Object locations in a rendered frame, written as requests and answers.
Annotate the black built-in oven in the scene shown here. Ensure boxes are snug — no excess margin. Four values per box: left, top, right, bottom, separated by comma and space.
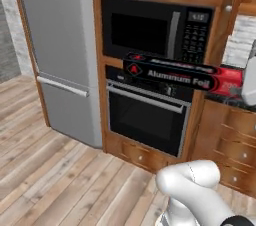
105, 64, 195, 158

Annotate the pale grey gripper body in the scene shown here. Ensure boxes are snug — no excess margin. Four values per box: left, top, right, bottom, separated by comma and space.
240, 57, 256, 107

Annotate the silver fridge handle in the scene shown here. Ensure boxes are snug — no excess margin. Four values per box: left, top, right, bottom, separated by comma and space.
36, 75, 91, 99

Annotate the wooden base drawer unit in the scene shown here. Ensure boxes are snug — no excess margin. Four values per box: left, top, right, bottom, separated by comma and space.
192, 99, 256, 199

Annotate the wooden drawer front under oven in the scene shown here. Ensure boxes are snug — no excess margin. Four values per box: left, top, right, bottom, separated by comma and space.
119, 139, 168, 172

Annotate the silver fridge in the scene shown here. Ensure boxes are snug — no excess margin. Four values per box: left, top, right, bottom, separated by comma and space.
14, 0, 104, 150

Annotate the wooden oven housing cabinet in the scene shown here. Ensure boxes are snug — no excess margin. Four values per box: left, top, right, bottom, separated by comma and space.
90, 0, 242, 175

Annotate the black red aluminum foil box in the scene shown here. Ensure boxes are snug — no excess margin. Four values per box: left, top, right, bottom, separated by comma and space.
122, 52, 244, 98

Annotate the silver oven door handle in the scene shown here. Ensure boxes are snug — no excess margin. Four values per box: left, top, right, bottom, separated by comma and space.
106, 84, 185, 115

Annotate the black microwave oven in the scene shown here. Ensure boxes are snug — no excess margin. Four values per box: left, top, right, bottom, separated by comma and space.
100, 0, 215, 66

